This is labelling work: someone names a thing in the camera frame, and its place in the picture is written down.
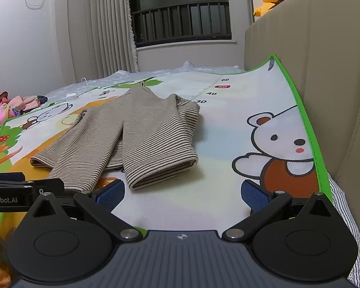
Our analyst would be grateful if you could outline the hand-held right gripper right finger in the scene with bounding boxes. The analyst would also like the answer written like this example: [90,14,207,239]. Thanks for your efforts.
[221,180,339,241]

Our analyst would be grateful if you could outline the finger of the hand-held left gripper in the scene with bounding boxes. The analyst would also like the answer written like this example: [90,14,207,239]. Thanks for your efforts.
[26,179,65,197]

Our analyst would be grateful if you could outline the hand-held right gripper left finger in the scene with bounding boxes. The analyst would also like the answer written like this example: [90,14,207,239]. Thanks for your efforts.
[28,179,140,240]

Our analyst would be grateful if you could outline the striped beige pants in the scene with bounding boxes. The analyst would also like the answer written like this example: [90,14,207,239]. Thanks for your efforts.
[30,85,201,191]

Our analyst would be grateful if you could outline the pile of colourful clothes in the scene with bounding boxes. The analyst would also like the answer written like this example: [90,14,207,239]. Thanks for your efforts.
[0,91,48,136]

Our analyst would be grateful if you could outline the cartoon animal play mat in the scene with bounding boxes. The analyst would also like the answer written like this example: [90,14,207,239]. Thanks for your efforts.
[0,54,333,288]

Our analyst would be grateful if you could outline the beige pleated curtain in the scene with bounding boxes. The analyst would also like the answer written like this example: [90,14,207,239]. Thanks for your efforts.
[84,0,138,78]

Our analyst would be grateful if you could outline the dark window with railing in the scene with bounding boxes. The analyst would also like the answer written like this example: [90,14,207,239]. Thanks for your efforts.
[127,0,231,48]

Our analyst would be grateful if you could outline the yellow plush toy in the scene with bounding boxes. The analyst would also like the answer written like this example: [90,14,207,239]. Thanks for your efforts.
[253,0,293,17]

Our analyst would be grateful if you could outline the white charger with cable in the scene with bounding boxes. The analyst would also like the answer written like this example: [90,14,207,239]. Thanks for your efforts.
[66,77,102,99]

